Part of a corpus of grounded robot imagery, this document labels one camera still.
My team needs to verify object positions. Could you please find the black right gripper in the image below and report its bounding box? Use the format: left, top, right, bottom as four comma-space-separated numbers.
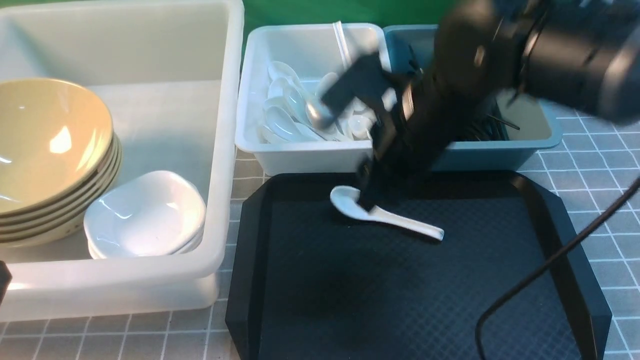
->
358, 80, 466, 211

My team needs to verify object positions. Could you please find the white ceramic spoon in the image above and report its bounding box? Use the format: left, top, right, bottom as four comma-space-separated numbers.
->
329, 186, 445, 242

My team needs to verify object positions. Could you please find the white square dish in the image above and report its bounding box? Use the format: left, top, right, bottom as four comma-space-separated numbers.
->
87, 227, 204, 259
83, 170, 206, 259

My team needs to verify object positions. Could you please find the yellow noodle bowl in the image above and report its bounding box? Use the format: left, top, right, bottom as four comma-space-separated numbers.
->
0, 77, 114, 215

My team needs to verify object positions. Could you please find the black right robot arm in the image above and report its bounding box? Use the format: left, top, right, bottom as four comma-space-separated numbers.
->
358, 0, 639, 210

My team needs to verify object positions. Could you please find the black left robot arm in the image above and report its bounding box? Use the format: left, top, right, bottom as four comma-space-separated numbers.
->
0, 260, 13, 305

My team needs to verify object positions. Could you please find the stacked yellow bowl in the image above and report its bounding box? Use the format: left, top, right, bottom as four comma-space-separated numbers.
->
1, 145, 122, 247
1, 153, 122, 249
0, 137, 122, 234
0, 131, 119, 226

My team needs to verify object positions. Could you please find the stacked yellow bowl bottom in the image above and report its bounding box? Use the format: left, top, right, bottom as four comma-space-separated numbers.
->
1, 153, 122, 249

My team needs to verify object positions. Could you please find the stacked yellow bowl top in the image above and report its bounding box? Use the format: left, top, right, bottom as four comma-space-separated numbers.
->
0, 131, 119, 226

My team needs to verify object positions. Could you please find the pile of black chopsticks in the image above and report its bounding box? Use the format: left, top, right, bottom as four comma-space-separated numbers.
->
457, 97, 521, 142

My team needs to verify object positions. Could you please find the small white spoon in bin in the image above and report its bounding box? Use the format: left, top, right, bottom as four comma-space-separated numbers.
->
347, 114, 375, 141

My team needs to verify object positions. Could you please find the blue-grey plastic chopstick bin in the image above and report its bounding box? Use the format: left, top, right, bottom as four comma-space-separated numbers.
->
383, 24, 562, 171

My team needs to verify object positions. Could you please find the green cloth backdrop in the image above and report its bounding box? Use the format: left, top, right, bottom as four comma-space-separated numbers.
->
243, 0, 455, 37

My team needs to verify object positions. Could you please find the long white spoon upright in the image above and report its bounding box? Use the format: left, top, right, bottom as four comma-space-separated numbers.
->
333, 21, 352, 69

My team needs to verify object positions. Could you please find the white plastic spoon bin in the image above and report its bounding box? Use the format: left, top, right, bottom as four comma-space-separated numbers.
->
235, 23, 391, 176

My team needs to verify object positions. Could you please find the black plastic serving tray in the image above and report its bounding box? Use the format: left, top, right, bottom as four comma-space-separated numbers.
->
224, 170, 612, 360

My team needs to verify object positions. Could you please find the large translucent white tub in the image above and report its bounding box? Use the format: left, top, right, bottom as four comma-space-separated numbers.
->
1, 0, 244, 322

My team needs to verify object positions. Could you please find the black cable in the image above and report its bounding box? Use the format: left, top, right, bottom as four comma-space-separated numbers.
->
474, 175, 640, 360

